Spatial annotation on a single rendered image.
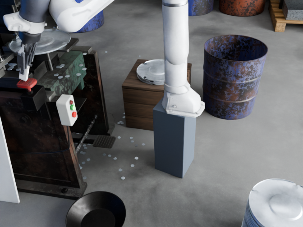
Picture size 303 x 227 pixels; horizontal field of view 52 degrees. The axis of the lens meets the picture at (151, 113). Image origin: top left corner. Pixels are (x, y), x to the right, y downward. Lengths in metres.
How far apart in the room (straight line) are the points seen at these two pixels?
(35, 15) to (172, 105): 0.77
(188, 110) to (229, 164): 0.55
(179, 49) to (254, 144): 1.01
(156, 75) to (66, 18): 1.05
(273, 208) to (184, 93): 0.65
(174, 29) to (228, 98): 0.94
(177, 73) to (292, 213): 0.77
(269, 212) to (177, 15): 0.89
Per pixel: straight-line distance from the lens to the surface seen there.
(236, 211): 1.74
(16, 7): 1.57
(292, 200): 1.45
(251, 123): 2.28
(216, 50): 2.38
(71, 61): 1.71
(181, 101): 1.52
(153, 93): 1.96
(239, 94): 2.16
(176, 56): 1.34
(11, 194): 1.89
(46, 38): 1.65
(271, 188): 1.47
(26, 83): 1.34
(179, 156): 1.72
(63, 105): 1.41
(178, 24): 1.36
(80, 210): 1.73
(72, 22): 1.09
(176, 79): 1.48
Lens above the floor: 1.39
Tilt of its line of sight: 37 degrees down
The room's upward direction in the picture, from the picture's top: 3 degrees counter-clockwise
